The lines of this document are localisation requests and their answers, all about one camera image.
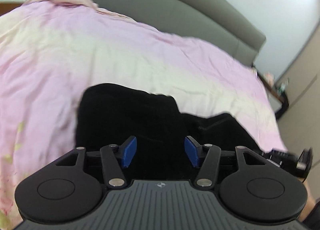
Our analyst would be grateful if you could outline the black corduroy pants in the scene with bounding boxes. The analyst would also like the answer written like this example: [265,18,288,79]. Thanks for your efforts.
[75,84,259,180]

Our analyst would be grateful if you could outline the dark wooden nightstand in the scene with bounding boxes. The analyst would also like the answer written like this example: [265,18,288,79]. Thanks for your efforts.
[251,64,290,121]

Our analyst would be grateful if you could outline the pink floral duvet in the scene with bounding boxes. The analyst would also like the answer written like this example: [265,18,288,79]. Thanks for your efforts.
[1,0,285,229]

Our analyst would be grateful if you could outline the grey upholstered headboard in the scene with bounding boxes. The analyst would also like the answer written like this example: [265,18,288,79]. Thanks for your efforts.
[93,0,266,66]

